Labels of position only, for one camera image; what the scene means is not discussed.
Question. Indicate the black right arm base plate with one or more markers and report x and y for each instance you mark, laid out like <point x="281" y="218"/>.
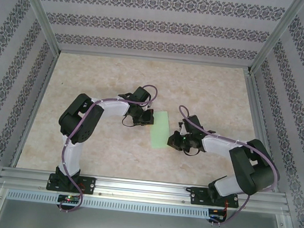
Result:
<point x="200" y="196"/>

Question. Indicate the small circuit board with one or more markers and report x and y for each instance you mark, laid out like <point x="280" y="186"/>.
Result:
<point x="216" y="214"/>
<point x="68" y="199"/>

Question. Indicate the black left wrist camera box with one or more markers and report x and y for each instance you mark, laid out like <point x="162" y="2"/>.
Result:
<point x="141" y="94"/>

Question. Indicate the aluminium mounting rail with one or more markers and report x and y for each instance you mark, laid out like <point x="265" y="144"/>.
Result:
<point x="144" y="189"/>

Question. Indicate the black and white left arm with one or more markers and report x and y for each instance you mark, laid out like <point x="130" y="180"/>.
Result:
<point x="111" y="108"/>

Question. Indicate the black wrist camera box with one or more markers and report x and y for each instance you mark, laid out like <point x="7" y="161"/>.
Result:
<point x="141" y="94"/>
<point x="193" y="122"/>

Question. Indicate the green square paper sheet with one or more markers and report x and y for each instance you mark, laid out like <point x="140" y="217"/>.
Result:
<point x="159" y="131"/>

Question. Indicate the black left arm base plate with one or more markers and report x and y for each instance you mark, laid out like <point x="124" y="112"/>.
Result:
<point x="88" y="185"/>

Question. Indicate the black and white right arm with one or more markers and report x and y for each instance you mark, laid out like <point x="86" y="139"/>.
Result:
<point x="216" y="145"/>

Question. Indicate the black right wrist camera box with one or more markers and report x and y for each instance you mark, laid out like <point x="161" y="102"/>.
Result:
<point x="193" y="122"/>

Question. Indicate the aluminium side rail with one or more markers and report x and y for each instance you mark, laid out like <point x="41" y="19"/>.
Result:
<point x="254" y="103"/>

